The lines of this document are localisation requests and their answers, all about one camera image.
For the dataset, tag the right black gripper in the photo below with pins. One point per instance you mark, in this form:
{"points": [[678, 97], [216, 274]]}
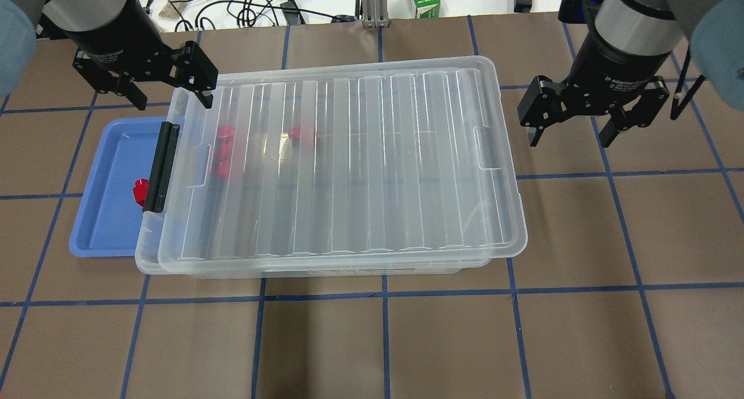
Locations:
{"points": [[610, 61]]}

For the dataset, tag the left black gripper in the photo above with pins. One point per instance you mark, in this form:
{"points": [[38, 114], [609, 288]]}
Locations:
{"points": [[116, 45]]}

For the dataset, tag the red block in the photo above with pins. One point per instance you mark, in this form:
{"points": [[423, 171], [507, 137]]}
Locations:
{"points": [[140, 190], [303, 135], [225, 137], [221, 163]]}

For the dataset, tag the clear plastic box lid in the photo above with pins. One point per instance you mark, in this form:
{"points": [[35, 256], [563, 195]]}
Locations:
{"points": [[343, 166]]}

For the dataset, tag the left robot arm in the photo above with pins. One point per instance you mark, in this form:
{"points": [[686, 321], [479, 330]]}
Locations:
{"points": [[20, 19]]}

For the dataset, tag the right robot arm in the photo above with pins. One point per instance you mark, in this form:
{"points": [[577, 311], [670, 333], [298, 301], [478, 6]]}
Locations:
{"points": [[700, 40]]}

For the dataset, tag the clear plastic storage box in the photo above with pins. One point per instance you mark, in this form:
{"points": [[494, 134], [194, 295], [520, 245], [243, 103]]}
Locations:
{"points": [[314, 265]]}

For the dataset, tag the blue plastic tray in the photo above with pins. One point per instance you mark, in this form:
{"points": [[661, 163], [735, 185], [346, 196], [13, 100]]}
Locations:
{"points": [[108, 220]]}

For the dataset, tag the black box latch handle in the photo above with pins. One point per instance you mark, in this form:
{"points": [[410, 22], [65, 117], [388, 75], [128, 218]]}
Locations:
{"points": [[162, 166]]}

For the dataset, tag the aluminium frame post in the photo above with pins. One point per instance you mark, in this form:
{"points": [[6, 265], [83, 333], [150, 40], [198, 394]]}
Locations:
{"points": [[373, 13]]}

